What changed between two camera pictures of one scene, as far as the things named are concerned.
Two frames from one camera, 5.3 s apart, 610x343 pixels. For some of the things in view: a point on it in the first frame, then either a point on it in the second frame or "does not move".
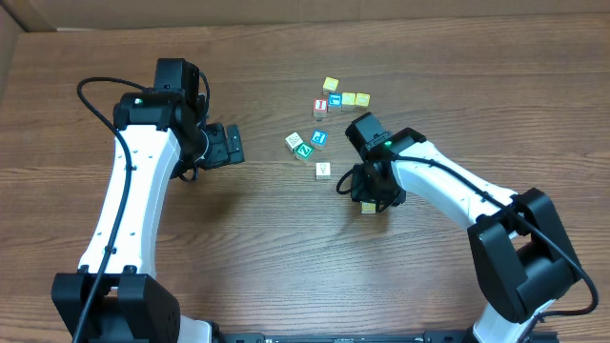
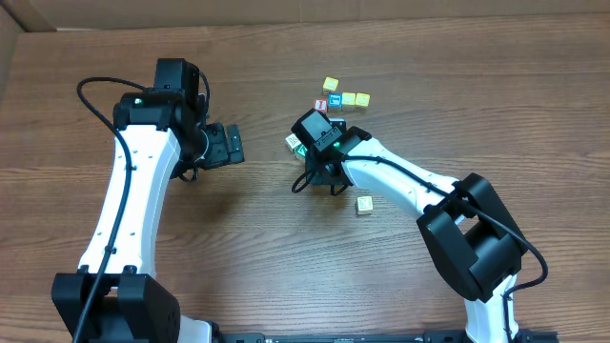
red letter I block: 320,108 does not move
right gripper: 370,186 -> 336,125
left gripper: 233,144 does not move
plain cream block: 367,208 does not move
